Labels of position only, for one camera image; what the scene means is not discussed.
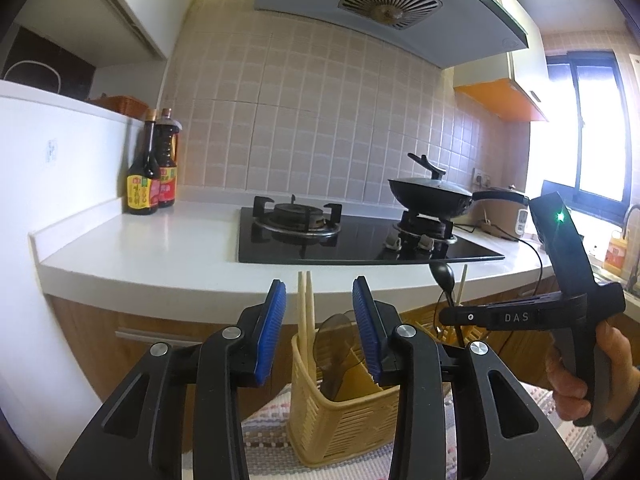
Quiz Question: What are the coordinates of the black wok pan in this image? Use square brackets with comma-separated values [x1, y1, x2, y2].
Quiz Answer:
[387, 176, 531, 221]

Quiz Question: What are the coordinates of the rice cooker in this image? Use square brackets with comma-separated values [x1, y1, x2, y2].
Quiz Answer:
[474, 186, 529, 240]

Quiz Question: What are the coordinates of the striped woven table mat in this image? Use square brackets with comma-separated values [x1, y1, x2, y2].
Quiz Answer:
[180, 381, 616, 480]

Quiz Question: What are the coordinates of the range hood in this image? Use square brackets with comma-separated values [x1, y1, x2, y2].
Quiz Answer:
[254, 0, 528, 68]

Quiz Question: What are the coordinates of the red label sauce bottle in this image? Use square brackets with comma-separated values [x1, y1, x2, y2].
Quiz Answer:
[155, 107, 182, 208]

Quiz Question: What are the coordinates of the wooden chopstick in basket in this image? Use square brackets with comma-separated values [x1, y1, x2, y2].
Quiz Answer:
[297, 271, 312, 376]

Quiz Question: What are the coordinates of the window frame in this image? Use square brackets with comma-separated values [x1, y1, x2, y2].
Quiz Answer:
[542, 51, 631, 216]

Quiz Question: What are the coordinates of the dark soy sauce bottle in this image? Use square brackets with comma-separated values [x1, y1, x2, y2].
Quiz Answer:
[126, 108, 160, 216]

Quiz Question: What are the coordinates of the orange upper cabinet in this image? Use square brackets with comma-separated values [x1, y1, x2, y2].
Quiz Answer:
[454, 0, 549, 122]

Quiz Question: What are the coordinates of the black gas stove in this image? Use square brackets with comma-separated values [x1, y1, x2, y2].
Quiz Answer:
[238, 196, 504, 266]

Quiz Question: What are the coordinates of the black power cable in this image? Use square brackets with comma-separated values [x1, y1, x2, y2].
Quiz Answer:
[432, 219, 547, 351]

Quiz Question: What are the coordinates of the yellow plastic utensil basket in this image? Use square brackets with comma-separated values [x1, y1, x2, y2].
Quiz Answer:
[288, 337, 399, 467]

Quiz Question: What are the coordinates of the right human hand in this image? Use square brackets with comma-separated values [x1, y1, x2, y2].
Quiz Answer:
[544, 320, 640, 424]

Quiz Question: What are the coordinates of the short wooden chopstick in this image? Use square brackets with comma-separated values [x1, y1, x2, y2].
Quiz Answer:
[456, 263, 469, 307]

